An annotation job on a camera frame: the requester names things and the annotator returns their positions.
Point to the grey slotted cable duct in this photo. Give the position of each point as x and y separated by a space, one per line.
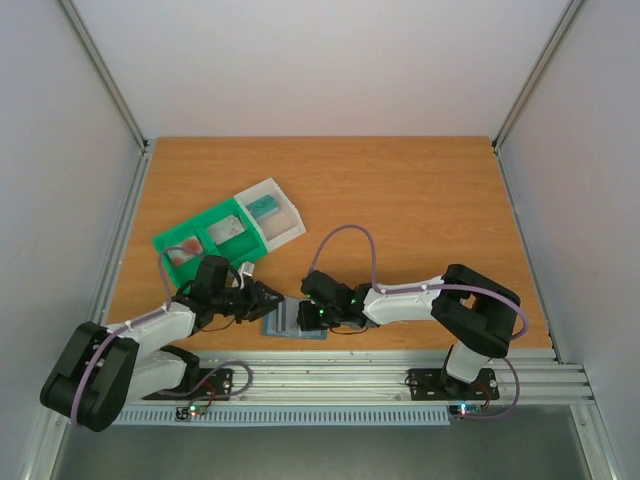
227 416

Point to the white card in middle compartment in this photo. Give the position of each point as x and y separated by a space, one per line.
225 229

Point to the small circuit board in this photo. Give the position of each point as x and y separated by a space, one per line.
463 410
191 411

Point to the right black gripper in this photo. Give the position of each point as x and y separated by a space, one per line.
306 315

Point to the blue card holder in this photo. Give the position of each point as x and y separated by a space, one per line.
268 329

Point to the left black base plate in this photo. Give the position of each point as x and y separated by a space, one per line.
219 383

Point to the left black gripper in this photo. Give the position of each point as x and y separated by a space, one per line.
256 295

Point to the teal card stack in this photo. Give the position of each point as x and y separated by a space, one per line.
263 207

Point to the white plastic bin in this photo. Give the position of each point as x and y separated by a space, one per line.
279 229

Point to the left small circuit board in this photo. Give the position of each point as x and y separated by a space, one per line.
191 411

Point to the red patterned card in bin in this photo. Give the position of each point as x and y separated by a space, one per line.
184 251

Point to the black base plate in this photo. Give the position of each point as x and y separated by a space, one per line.
219 383
429 384

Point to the aluminium frame post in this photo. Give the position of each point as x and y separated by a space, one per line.
551 47
96 59

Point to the green plastic bin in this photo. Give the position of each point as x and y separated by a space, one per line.
247 246

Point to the right small circuit board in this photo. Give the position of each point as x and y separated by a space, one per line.
463 410

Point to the right aluminium frame post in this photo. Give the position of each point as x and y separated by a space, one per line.
551 47

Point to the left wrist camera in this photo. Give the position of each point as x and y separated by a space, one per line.
246 269

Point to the striped card in holder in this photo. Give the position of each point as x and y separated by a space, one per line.
285 323

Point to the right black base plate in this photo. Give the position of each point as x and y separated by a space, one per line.
429 384

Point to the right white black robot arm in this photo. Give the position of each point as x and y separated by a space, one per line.
483 316

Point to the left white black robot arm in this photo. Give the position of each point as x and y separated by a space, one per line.
103 368

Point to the front aluminium rail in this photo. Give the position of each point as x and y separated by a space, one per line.
320 378

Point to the left aluminium frame post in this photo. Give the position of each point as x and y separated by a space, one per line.
96 59

